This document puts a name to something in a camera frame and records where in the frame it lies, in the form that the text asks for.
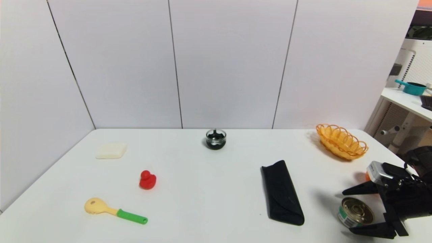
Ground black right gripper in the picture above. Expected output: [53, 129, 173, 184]
[342, 175, 432, 239]

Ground tin can green label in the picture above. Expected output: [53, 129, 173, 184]
[338, 197, 374, 227]

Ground black fabric pouch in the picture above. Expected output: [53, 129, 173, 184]
[261, 160, 305, 226]

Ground white side table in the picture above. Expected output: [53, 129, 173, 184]
[381, 87, 432, 154]

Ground teal pot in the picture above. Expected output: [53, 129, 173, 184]
[395, 79, 427, 96]

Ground white perforated panel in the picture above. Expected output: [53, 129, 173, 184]
[386, 38, 432, 89]

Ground glass jar black contents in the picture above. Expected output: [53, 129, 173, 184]
[206, 129, 227, 151]

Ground red rubber duck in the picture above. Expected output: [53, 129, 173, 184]
[139, 170, 157, 190]

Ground white soap bar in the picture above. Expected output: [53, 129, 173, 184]
[96, 142, 128, 159]

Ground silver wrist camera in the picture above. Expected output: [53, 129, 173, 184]
[367, 161, 394, 185]

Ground yellow wire basket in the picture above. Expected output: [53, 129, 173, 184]
[316, 124, 369, 161]

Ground white table crank handle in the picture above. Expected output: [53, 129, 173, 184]
[380, 126, 401, 136]

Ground yellow pasta spoon green handle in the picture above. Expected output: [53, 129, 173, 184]
[84, 197, 149, 225]

